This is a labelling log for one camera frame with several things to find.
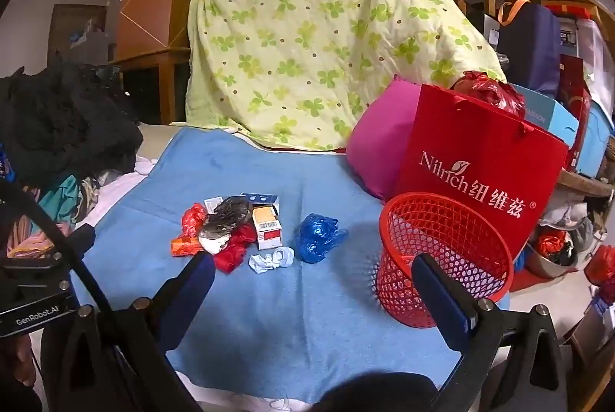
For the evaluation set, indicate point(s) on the orange wooden cabinet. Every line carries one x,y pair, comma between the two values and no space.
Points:
158,8

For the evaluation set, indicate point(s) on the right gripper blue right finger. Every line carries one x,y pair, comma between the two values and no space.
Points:
458,316

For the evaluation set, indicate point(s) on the blue plastic bag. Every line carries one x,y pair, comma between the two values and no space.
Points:
317,236

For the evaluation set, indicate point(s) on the black grey plastic bag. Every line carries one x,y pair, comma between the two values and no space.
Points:
233,212

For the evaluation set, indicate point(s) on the teal garment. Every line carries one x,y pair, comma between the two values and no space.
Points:
61,203

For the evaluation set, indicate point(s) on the black clothes pile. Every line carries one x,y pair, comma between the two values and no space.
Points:
69,119

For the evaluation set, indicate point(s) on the red plastic bag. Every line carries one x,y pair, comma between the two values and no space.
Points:
193,220
496,93

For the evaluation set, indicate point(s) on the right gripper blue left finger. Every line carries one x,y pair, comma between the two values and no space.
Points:
170,312

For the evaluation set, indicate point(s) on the blue towel blanket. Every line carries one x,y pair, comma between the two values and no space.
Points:
290,333

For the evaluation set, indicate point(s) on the blue plastic storage bin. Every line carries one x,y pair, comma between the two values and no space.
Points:
598,131

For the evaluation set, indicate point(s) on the light blue shoe box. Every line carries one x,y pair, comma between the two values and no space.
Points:
549,114

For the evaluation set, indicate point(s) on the dark red plastic wrapper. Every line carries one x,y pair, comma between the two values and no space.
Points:
232,256

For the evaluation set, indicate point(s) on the person left hand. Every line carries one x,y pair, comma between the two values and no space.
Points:
17,359

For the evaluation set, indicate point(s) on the white blue crumpled wrapper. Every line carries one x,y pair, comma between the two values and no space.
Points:
282,257

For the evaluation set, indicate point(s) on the orange snack wrapper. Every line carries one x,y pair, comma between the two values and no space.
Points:
185,246

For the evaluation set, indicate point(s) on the green clover quilt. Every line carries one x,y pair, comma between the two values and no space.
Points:
299,74

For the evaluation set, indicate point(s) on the colourful patterned cloth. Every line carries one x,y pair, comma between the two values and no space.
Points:
26,241

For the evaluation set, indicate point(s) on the orange white medicine box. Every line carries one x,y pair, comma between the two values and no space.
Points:
269,232

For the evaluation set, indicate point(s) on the red Nilrich paper bag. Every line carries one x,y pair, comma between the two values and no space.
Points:
492,161

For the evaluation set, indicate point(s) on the red plastic bag in bag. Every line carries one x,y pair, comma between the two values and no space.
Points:
496,93

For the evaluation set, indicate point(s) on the magenta pillow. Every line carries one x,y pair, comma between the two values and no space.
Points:
377,144

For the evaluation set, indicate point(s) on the white tissue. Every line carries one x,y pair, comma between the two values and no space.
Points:
213,244

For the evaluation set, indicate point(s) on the white long medicine box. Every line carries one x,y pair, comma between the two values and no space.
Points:
212,203

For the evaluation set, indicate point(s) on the navy bag orange handles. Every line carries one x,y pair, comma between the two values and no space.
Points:
530,37

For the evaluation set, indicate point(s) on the red mesh waste basket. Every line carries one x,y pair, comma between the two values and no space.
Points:
465,246

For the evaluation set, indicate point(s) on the pink white bed sheet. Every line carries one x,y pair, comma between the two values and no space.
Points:
111,192

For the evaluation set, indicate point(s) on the blue cardboard box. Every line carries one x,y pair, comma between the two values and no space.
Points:
263,200

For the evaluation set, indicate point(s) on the metal basin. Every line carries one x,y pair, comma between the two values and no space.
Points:
550,253

